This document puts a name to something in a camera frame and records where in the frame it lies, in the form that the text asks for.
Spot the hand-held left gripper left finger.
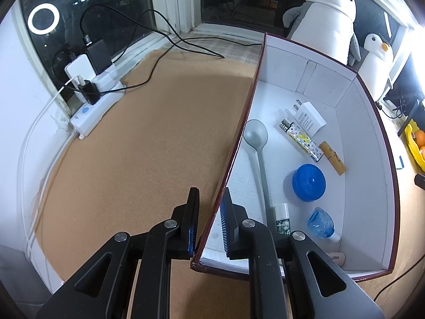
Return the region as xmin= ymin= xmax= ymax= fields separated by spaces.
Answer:
xmin=35 ymin=187 xmax=201 ymax=319

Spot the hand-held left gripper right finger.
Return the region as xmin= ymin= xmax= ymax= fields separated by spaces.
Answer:
xmin=219 ymin=187 xmax=386 ymax=319

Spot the red cardboard box white inside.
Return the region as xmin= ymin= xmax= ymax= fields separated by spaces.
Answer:
xmin=190 ymin=32 xmax=400 ymax=284

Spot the white tube bottle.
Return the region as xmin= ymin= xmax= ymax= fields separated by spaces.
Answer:
xmin=274 ymin=203 xmax=292 ymax=237

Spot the wooden clothespin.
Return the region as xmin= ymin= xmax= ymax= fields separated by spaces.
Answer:
xmin=318 ymin=141 xmax=347 ymax=176

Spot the small blue clear bottle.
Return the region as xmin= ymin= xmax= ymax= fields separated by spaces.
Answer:
xmin=307 ymin=207 xmax=341 ymax=243

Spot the round blue lid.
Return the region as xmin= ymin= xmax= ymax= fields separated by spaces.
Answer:
xmin=292 ymin=163 xmax=327 ymax=203

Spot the grey plastic spoon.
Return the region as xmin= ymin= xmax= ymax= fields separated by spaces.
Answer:
xmin=243 ymin=119 xmax=277 ymax=230

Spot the patterned white lighter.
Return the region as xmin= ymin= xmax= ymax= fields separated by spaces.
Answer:
xmin=279 ymin=118 xmax=325 ymax=163

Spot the white plug charger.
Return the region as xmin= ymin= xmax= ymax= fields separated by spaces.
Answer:
xmin=292 ymin=99 xmax=327 ymax=138

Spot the yellow fruit bowl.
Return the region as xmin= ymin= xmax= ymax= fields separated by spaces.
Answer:
xmin=404 ymin=119 xmax=425 ymax=174

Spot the small penguin plush toy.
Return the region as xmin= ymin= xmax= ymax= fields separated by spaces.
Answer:
xmin=358 ymin=33 xmax=394 ymax=102

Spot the white power strip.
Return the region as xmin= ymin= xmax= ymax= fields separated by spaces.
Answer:
xmin=69 ymin=70 xmax=127 ymax=139

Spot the black plug adapter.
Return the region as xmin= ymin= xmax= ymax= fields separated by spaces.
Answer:
xmin=78 ymin=80 xmax=101 ymax=106

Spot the white checked mat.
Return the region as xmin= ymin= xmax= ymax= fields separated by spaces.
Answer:
xmin=155 ymin=36 xmax=264 ymax=64

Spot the large penguin plush toy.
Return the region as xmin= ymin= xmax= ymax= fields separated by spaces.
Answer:
xmin=282 ymin=0 xmax=361 ymax=68

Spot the white flat power adapter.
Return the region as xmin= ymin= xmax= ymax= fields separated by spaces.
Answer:
xmin=64 ymin=55 xmax=97 ymax=87

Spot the black power cable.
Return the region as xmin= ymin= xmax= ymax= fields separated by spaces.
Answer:
xmin=52 ymin=9 xmax=264 ymax=91

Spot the black charging cable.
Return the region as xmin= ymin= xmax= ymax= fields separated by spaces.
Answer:
xmin=80 ymin=5 xmax=227 ymax=60

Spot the white window frame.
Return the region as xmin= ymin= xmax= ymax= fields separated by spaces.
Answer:
xmin=10 ymin=0 xmax=425 ymax=117

